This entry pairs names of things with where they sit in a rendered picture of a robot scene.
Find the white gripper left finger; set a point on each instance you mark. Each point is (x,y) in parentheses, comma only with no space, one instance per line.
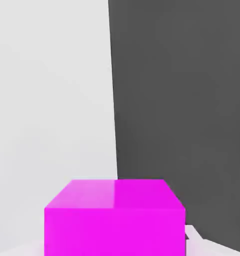
(22,251)

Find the small magenta cube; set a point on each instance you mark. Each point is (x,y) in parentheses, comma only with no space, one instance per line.
(114,230)

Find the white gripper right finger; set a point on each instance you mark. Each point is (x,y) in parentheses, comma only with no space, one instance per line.
(199,246)

